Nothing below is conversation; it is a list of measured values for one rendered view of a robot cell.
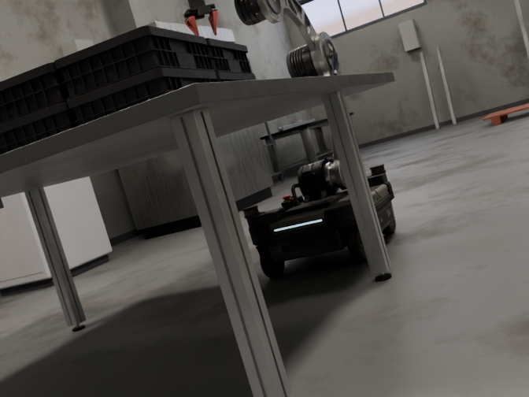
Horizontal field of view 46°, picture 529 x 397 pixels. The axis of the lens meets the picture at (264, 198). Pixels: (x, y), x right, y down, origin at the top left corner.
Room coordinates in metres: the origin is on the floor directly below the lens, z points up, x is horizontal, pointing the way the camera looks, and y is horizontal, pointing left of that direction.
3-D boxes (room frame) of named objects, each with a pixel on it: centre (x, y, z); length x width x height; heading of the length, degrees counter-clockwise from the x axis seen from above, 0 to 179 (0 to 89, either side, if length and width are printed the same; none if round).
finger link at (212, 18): (2.20, 0.02, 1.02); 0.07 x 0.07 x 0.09; 18
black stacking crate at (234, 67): (2.22, 0.11, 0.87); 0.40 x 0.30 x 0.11; 161
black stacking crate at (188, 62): (1.84, 0.24, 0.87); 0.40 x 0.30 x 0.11; 161
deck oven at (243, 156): (6.65, 0.67, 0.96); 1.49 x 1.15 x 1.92; 153
